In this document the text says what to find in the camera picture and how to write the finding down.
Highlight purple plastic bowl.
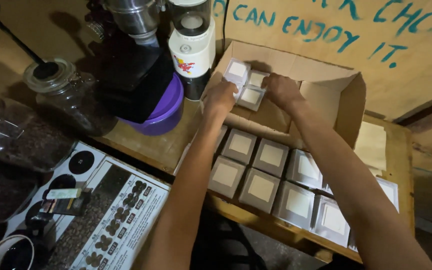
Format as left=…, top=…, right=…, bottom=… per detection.
left=118, top=73, right=185, bottom=137

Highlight glass jar with clamp lid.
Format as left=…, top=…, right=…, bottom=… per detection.
left=22, top=58, right=118, bottom=138

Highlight white round cup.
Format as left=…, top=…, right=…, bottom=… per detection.
left=0, top=234, right=35, bottom=270

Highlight small dark packet white label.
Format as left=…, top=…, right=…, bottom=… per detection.
left=39, top=187, right=93, bottom=217

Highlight black long-handled scoop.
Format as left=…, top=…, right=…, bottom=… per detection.
left=0, top=0, right=60, bottom=80

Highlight coffee roast chart poster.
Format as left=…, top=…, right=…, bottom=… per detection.
left=4, top=141, right=172, bottom=270

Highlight large glass jar coffee beans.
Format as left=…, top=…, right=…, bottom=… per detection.
left=0, top=86, right=79, bottom=174

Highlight white electric blender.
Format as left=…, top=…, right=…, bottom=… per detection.
left=167, top=0, right=217, bottom=101

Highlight person's right hand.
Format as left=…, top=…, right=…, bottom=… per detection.
left=260, top=73, right=307, bottom=112

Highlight person's left hand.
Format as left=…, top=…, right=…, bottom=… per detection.
left=202, top=80, right=239, bottom=115

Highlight black coffee grinder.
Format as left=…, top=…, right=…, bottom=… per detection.
left=84, top=0, right=176, bottom=124

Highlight black power cable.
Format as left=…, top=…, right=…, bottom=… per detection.
left=221, top=0, right=231, bottom=51

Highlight open brown cardboard box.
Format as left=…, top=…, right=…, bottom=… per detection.
left=200, top=40, right=367, bottom=149

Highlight rows of white packets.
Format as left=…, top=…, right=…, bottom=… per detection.
left=173, top=125, right=400, bottom=253

